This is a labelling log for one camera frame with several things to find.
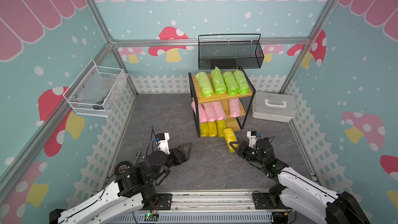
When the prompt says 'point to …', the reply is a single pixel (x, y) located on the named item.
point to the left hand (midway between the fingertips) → (187, 150)
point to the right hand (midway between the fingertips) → (230, 144)
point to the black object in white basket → (98, 107)
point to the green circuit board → (151, 217)
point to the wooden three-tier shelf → (236, 123)
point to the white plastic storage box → (273, 106)
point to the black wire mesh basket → (229, 51)
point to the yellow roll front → (212, 129)
